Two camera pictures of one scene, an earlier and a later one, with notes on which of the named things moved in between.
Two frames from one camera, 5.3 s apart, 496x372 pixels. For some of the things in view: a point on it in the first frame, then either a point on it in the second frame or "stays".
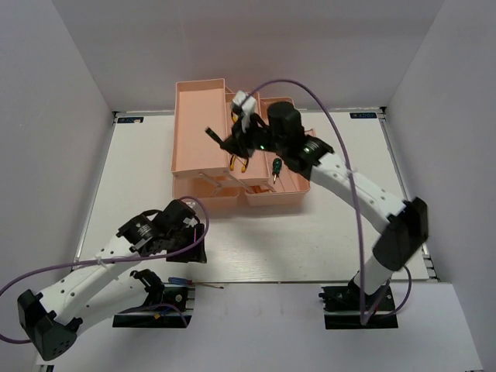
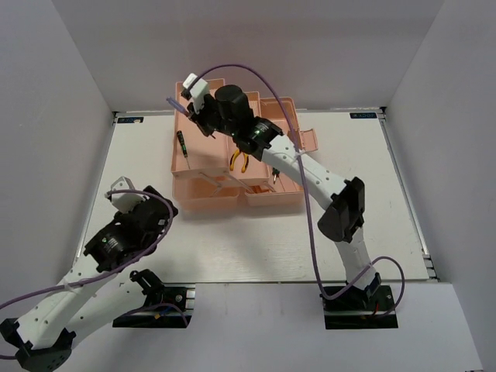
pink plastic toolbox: (204, 171) stays
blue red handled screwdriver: (183, 280) → (178, 107)
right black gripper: (238, 141) → (198, 118)
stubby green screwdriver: (277, 168) stays
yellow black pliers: (232, 157) stays
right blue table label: (363, 115) stays
